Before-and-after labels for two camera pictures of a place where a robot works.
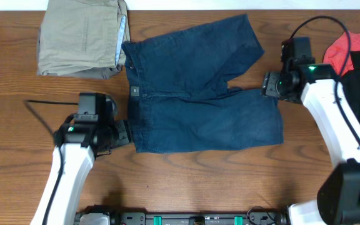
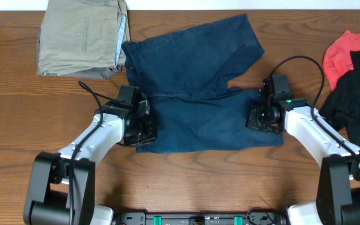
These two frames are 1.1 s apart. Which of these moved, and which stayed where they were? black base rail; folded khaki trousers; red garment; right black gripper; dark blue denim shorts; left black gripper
Moved: right black gripper; left black gripper
Stayed: folded khaki trousers; dark blue denim shorts; red garment; black base rail
